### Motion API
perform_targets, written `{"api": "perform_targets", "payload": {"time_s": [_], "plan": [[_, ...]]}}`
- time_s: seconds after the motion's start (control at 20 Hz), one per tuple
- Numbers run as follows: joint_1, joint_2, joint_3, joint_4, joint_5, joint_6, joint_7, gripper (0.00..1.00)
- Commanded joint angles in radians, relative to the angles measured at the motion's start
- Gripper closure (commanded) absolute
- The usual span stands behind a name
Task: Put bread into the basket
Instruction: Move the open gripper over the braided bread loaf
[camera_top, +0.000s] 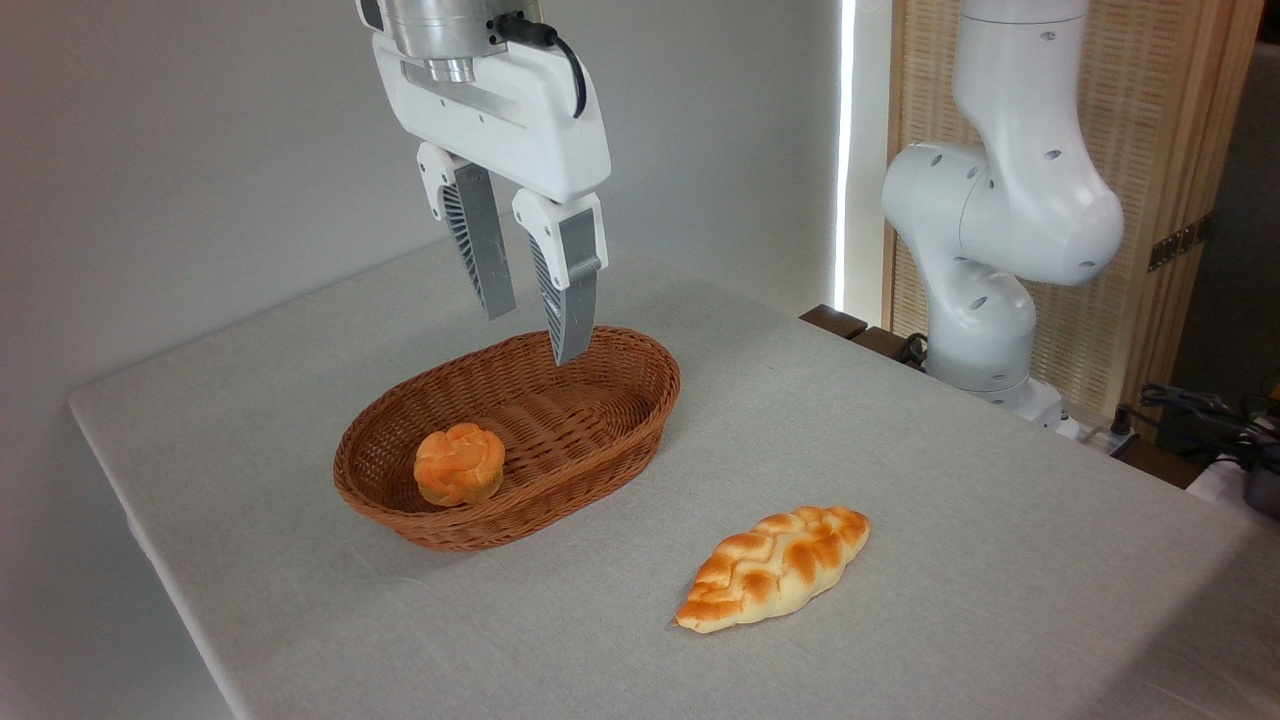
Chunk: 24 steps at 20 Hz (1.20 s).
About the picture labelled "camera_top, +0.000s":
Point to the round orange knotted bread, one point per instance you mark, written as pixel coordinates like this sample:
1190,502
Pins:
460,465

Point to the long braided bread loaf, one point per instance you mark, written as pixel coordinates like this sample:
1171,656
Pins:
770,570

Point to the grey tablecloth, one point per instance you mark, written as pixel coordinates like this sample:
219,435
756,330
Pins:
900,560

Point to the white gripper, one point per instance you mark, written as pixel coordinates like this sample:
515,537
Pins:
540,130

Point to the dark wooden furniture piece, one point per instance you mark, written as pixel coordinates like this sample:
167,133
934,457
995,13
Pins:
835,321

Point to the brown oval wicker basket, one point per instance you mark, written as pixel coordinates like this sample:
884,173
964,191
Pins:
590,430

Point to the dark metal screen hinge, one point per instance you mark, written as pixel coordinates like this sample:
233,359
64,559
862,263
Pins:
1180,243

